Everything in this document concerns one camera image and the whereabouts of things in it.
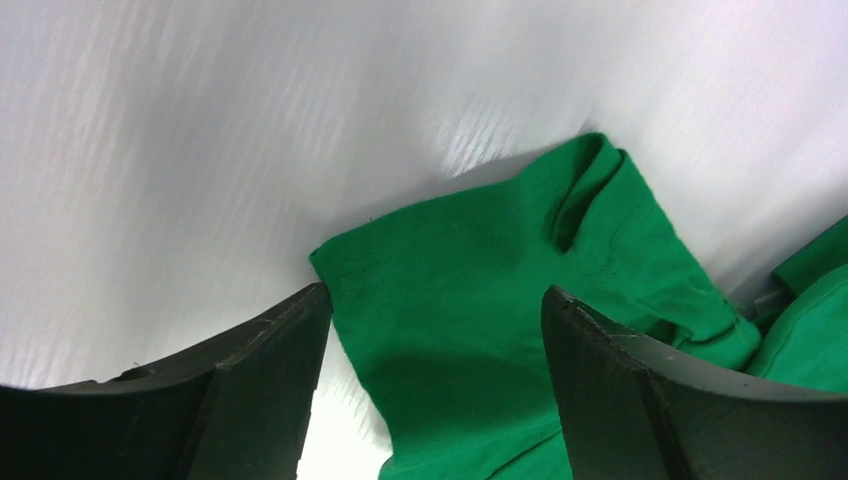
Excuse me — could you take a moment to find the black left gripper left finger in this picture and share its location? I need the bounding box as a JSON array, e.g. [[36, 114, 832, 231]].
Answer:
[[1, 283, 332, 479]]

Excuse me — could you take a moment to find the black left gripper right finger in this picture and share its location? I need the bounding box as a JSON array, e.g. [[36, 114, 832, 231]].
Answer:
[[541, 286, 847, 479]]

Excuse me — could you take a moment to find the green t shirt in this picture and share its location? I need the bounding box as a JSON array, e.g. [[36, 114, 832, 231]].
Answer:
[[310, 133, 847, 479]]

